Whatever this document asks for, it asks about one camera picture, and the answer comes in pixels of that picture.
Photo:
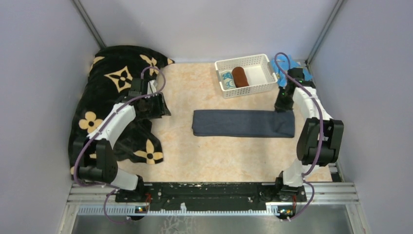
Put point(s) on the brown towel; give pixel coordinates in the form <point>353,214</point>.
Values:
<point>239,77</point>

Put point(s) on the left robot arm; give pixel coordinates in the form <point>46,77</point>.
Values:
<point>96,163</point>

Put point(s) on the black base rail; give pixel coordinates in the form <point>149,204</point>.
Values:
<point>211,196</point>

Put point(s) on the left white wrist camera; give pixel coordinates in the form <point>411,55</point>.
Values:
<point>152,87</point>

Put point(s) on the black blanket with tan flowers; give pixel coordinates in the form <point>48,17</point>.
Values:
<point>110,77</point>

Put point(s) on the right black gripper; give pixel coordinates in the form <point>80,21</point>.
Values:
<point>279,107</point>

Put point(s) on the grey blue towel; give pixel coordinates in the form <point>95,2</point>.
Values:
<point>243,123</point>

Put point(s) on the white plastic basket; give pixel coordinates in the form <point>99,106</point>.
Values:
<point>258,70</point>

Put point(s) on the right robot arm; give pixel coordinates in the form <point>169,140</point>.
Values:
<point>320,139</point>

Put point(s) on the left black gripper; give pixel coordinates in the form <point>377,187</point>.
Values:
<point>161,109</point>

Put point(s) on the teal rabbit pattern towel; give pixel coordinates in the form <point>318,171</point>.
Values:
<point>228,80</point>

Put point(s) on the light blue cloth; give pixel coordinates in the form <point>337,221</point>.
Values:
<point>283,63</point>

